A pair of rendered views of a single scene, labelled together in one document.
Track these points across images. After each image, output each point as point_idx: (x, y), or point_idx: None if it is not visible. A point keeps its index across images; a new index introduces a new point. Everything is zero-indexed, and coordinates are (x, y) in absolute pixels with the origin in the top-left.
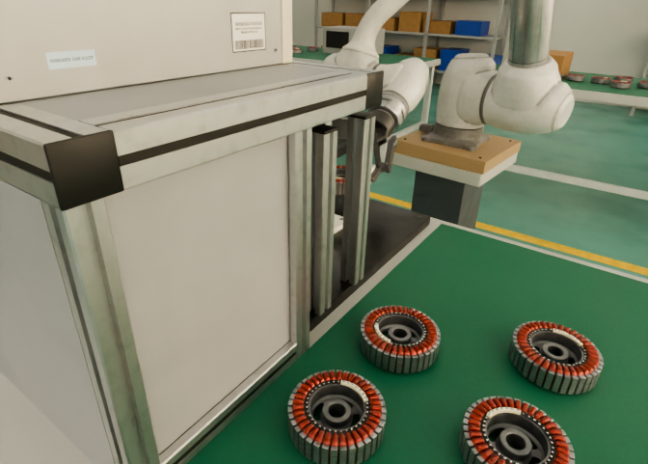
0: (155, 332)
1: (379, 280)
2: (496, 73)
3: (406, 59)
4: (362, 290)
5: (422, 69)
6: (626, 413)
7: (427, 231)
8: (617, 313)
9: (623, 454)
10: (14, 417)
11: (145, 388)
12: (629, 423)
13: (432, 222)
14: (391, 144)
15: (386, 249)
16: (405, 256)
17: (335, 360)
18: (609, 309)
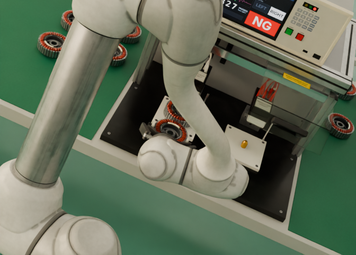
0: None
1: (123, 90)
2: (58, 218)
3: (167, 150)
4: (130, 84)
5: (147, 144)
6: (33, 33)
7: (100, 131)
8: (9, 69)
9: (41, 24)
10: None
11: None
12: (34, 31)
13: (97, 142)
14: (146, 129)
15: (124, 100)
16: (112, 107)
17: (131, 53)
18: (11, 72)
